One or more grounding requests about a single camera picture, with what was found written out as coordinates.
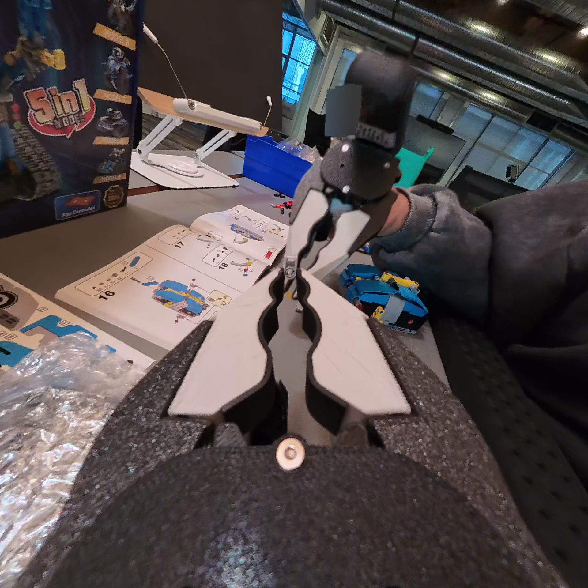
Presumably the person's right hand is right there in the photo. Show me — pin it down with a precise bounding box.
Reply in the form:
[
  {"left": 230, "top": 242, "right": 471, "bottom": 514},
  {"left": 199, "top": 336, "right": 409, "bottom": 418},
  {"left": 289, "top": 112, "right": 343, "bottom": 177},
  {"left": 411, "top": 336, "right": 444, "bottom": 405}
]
[{"left": 378, "top": 189, "right": 418, "bottom": 237}]

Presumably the white laptop stand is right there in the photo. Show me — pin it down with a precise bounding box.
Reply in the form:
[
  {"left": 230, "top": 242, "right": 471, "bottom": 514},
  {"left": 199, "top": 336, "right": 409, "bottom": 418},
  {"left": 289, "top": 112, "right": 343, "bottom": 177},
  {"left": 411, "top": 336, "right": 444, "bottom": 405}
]
[{"left": 130, "top": 87, "right": 272, "bottom": 190}]

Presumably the white instruction booklet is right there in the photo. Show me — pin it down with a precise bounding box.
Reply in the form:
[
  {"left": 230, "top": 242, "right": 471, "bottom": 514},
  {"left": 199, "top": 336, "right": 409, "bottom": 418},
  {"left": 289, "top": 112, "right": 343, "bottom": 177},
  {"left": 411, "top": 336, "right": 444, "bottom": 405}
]
[{"left": 54, "top": 204, "right": 290, "bottom": 350}]

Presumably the blue sticker sheet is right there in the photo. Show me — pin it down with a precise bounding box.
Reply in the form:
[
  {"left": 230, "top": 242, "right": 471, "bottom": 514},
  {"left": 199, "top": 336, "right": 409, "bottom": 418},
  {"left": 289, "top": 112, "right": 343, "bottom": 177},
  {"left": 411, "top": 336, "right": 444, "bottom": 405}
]
[{"left": 0, "top": 273, "right": 154, "bottom": 373}]

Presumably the dark blue toy kit box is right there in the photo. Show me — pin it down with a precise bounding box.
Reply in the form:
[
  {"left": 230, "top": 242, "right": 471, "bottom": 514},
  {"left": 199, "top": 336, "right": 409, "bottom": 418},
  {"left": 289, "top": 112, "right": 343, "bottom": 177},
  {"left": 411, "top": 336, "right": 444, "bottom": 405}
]
[{"left": 0, "top": 0, "right": 143, "bottom": 239}]

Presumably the silver ceiling duct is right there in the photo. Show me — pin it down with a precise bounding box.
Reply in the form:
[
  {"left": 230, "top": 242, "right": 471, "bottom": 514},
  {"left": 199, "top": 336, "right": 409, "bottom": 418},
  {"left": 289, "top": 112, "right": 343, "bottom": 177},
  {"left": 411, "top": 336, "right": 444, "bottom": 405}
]
[{"left": 317, "top": 0, "right": 588, "bottom": 125}]

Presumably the grey desk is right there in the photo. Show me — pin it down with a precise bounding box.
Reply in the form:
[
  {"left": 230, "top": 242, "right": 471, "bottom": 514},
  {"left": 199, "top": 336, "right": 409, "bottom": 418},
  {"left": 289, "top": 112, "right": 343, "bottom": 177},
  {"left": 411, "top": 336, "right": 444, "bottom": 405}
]
[{"left": 0, "top": 175, "right": 453, "bottom": 391}]

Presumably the clear plastic bag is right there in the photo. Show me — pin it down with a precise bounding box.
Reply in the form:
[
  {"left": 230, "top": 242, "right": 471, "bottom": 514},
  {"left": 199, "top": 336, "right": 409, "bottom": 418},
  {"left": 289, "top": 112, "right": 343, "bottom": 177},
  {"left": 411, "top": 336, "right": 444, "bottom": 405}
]
[{"left": 277, "top": 137, "right": 322, "bottom": 162}]

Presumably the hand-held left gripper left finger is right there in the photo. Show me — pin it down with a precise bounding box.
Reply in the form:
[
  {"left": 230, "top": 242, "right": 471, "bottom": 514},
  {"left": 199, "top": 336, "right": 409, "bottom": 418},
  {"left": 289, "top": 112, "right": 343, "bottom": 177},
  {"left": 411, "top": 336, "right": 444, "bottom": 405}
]
[{"left": 167, "top": 269, "right": 281, "bottom": 435}]

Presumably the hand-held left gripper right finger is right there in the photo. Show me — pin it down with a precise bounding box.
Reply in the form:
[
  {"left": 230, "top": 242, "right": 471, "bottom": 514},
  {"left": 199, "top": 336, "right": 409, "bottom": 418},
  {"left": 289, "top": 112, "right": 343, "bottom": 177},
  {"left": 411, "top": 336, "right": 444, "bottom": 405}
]
[{"left": 299, "top": 270, "right": 413, "bottom": 436}]

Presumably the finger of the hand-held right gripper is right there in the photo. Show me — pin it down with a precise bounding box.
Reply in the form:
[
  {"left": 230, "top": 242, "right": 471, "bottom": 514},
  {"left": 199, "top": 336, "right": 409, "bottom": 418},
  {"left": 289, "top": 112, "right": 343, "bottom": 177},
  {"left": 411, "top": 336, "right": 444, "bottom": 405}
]
[
  {"left": 286, "top": 188, "right": 333, "bottom": 269},
  {"left": 303, "top": 209, "right": 382, "bottom": 282}
]

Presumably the blue storage bin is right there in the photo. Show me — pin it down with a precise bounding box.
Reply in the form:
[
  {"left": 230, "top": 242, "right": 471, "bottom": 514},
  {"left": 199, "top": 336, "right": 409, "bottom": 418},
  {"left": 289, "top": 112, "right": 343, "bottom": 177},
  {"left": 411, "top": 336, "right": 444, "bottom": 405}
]
[{"left": 243, "top": 134, "right": 322, "bottom": 196}]

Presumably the clear bubble wrap bag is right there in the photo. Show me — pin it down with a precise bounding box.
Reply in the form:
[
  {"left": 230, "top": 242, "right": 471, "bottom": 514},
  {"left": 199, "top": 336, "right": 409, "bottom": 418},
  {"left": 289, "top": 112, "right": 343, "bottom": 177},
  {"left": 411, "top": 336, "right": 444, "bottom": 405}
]
[{"left": 0, "top": 333, "right": 148, "bottom": 588}]

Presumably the blue toy car model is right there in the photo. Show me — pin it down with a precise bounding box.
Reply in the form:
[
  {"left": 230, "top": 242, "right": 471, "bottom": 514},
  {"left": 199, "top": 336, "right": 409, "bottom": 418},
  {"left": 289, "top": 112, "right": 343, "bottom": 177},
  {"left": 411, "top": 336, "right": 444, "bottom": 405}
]
[{"left": 339, "top": 264, "right": 430, "bottom": 335}]

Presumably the teal green panel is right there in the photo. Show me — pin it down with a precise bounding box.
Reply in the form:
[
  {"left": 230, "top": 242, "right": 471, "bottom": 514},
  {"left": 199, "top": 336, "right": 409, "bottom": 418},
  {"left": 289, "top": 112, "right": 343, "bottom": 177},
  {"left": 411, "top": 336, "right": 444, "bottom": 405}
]
[{"left": 393, "top": 147, "right": 435, "bottom": 189}]

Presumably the black screen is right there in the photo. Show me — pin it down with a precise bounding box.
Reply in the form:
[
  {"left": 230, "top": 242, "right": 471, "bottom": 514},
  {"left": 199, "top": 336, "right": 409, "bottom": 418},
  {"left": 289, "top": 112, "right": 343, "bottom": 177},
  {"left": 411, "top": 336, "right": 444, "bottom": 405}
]
[{"left": 140, "top": 0, "right": 283, "bottom": 131}]

